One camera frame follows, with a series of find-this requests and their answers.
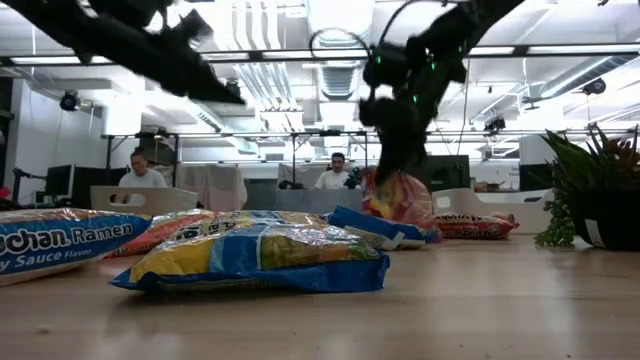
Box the red beef ramen packet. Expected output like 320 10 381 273
360 167 437 232
433 211 521 241

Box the blue soy sauce ramen packet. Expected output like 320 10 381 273
0 207 154 289

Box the black background monitor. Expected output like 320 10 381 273
43 163 76 199

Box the black aluminium rig frame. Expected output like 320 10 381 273
0 42 640 67

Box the white plastic bin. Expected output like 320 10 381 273
89 185 200 217
430 187 556 235

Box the grey plastic bin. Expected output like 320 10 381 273
273 188 365 215

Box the thin looped gripper cable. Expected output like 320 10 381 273
308 26 373 64

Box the beige draped cloth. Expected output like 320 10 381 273
175 163 250 212

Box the orange chicken ramen packet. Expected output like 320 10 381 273
102 208 221 259

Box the potted succulent plant black pot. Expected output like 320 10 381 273
533 123 640 252

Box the silver ventilation duct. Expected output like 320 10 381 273
319 62 361 101

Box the blue yellow ramen packet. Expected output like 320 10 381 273
108 209 392 295

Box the black monitor back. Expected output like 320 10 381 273
424 154 472 194

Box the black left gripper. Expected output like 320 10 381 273
124 28 247 107

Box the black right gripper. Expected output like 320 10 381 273
358 43 442 186

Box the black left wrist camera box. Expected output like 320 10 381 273
172 8 214 44

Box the black background workstation frame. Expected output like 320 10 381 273
102 128 640 189

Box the person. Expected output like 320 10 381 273
117 148 169 189
313 151 352 191

